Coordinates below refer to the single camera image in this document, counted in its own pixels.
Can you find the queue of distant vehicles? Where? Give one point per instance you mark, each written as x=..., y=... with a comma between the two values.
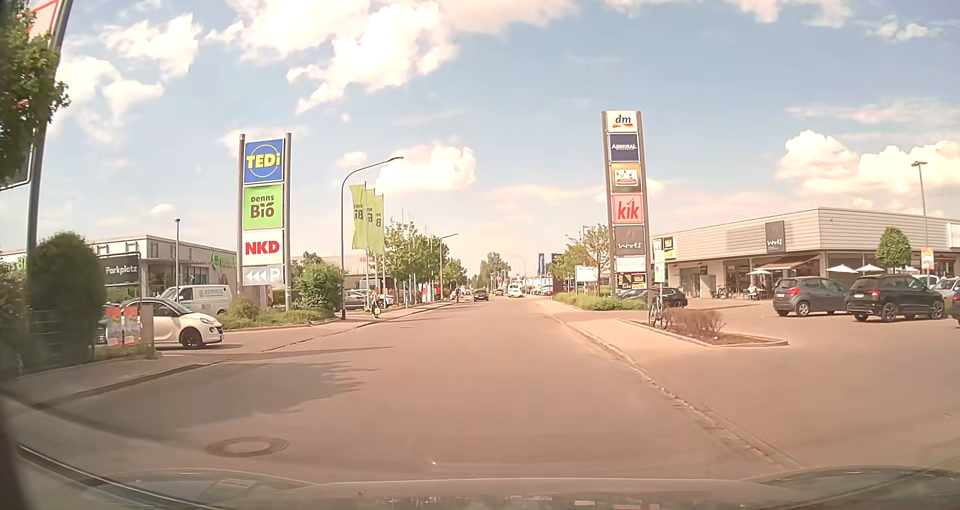
x=499, y=292

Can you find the row of trees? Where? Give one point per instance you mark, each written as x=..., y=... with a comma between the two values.
x=416, y=253

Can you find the trees beside road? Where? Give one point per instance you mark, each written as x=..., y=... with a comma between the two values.
x=581, y=258

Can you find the white billboard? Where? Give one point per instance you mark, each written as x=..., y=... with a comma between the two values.
x=586, y=273

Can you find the green flags on poles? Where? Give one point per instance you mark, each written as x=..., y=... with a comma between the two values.
x=367, y=221

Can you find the person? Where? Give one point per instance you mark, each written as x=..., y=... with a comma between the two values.
x=376, y=303

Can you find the low green hedge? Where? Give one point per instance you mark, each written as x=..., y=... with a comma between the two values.
x=596, y=301

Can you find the grey asphalt road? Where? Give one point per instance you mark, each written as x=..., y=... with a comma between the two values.
x=480, y=375

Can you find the tall multi-shop sign pylon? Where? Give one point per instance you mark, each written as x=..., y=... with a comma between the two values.
x=626, y=195

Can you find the green bush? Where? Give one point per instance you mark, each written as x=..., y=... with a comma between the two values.
x=319, y=285

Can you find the dark parked car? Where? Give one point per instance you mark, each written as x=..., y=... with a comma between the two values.
x=660, y=295

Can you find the parked bicycle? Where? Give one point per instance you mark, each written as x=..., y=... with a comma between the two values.
x=658, y=312

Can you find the tall shop sign pylon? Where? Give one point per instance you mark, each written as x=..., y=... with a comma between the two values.
x=263, y=210

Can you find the grass verge with bushes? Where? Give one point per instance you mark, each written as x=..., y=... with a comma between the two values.
x=270, y=318

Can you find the kerbed planting island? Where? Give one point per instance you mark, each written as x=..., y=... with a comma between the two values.
x=709, y=335

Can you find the car's own bonnet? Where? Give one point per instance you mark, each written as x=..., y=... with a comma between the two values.
x=480, y=493

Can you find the white van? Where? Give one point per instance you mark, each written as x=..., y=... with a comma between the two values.
x=201, y=298

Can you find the white small car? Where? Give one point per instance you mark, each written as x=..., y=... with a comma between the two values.
x=180, y=322

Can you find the grey supermarket building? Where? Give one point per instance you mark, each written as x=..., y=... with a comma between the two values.
x=165, y=264

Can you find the grey flat-roofed shop building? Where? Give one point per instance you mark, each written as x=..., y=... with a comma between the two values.
x=810, y=247

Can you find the grey hatchback car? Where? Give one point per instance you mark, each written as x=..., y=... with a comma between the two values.
x=808, y=295

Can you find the black parking sign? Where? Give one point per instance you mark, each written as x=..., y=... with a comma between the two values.
x=121, y=270

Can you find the white parasols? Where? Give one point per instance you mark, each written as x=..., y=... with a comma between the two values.
x=851, y=270

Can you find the grey pavement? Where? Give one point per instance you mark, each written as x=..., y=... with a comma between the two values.
x=112, y=375

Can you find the small round tree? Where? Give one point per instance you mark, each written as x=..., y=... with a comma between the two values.
x=893, y=249

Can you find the round trimmed bush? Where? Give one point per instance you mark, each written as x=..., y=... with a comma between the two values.
x=66, y=285

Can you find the black SUV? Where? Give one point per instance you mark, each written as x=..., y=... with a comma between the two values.
x=894, y=297

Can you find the tall billboard on pole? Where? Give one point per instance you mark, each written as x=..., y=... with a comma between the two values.
x=41, y=104

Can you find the leafy tree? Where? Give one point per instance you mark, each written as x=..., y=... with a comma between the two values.
x=22, y=89

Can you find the curved street lamp post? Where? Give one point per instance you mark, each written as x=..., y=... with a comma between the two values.
x=343, y=240

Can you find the tall lamp post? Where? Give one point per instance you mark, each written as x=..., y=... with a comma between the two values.
x=922, y=210

